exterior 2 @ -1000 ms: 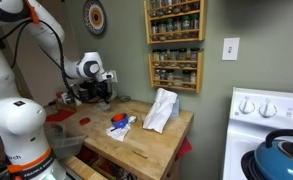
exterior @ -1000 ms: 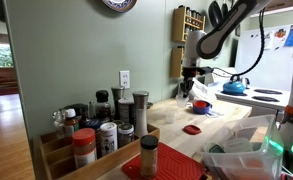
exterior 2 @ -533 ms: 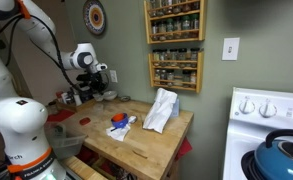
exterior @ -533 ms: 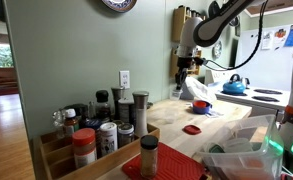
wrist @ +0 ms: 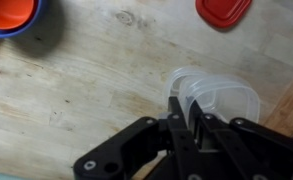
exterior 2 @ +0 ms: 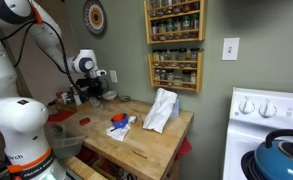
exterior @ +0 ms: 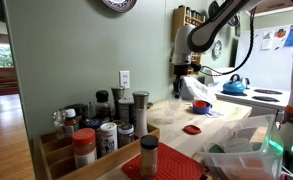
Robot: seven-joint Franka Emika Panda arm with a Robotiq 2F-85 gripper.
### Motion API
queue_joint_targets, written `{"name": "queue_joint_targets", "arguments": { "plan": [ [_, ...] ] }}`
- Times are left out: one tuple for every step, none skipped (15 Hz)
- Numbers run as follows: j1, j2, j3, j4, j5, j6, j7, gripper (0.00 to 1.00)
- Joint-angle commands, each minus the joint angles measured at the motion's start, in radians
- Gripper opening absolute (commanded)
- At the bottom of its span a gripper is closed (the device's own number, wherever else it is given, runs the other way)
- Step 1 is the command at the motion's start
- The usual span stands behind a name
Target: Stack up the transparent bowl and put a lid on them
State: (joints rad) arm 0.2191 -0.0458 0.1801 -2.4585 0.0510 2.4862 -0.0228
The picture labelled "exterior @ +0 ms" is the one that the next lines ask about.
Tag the dark pepper grinder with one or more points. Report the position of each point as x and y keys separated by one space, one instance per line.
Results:
x=117 y=95

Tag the round wall clock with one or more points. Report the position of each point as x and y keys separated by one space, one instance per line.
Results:
x=218 y=50

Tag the grey hanging pan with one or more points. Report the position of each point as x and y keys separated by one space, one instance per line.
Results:
x=234 y=21

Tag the white cloth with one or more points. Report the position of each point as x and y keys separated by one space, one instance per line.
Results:
x=214 y=113
x=197 y=88

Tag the white plastic container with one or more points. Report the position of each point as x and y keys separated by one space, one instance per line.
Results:
x=237 y=146

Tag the black lid glass jar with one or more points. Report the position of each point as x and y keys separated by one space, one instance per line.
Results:
x=102 y=106

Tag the black hanging pan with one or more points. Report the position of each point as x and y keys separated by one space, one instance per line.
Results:
x=213 y=7

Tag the white paper sheet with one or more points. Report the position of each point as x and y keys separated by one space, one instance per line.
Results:
x=267 y=42

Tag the decorative wall plate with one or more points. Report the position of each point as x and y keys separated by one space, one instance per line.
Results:
x=119 y=4

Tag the orange bowl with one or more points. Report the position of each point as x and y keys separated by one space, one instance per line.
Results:
x=200 y=104

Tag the blue flyer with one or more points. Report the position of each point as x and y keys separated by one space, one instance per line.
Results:
x=292 y=35

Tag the orange lid spice jar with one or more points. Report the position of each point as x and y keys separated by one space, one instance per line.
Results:
x=84 y=146

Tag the black stove burner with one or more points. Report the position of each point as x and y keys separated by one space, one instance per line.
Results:
x=265 y=98
x=268 y=91

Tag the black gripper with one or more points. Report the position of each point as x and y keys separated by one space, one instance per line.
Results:
x=181 y=71

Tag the black cap spice jar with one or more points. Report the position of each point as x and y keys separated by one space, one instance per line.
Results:
x=149 y=156

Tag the white cap red bottle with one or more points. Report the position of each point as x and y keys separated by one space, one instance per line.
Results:
x=71 y=123

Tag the steel and white grinder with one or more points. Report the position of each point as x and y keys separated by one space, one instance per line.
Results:
x=141 y=116

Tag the paper with red print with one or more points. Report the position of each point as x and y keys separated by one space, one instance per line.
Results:
x=280 y=37

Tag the transparent storage bin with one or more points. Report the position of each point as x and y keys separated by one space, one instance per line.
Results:
x=246 y=166

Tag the wooden cabinet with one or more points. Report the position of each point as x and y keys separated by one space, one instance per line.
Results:
x=279 y=5

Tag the white wall outlet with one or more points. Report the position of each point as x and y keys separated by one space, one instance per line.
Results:
x=124 y=79

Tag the dark spice jar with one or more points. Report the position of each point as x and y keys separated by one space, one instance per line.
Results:
x=81 y=111

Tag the white stove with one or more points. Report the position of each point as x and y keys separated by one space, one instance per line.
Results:
x=216 y=75

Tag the white spice shaker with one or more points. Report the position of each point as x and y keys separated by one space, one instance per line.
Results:
x=108 y=138

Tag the dark lid glass jar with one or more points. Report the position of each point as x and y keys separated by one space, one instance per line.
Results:
x=125 y=135

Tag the clear glass bottle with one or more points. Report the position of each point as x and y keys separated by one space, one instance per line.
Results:
x=58 y=123

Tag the red silicone mat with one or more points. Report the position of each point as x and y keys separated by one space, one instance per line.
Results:
x=176 y=165

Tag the green lid container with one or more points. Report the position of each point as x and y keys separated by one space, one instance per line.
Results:
x=215 y=148

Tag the wooden spice tray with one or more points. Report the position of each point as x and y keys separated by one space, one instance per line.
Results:
x=96 y=168

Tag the red square lid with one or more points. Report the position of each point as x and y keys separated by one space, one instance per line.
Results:
x=191 y=129

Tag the blue lid jar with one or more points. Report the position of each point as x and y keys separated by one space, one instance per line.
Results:
x=92 y=124

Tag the white refrigerator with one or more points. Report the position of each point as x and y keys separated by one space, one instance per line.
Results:
x=266 y=70

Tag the blue kettle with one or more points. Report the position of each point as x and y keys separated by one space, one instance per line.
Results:
x=233 y=87

